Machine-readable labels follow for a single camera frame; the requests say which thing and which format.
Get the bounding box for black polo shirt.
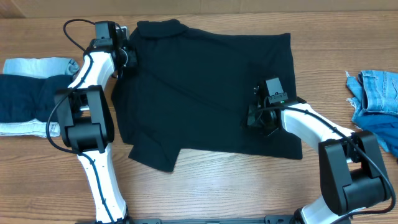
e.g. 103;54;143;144
111;19;302;172

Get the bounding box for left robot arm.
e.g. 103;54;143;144
51;21;132;223

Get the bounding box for light blue denim jeans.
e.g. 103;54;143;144
345;70;398;153

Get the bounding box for dark blue garment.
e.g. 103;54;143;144
353;114;397;154

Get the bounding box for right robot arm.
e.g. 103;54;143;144
246;78;397;224

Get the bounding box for folded navy garment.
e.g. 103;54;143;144
1;74;72;123

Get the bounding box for folded light grey garment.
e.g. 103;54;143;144
1;57;80;138

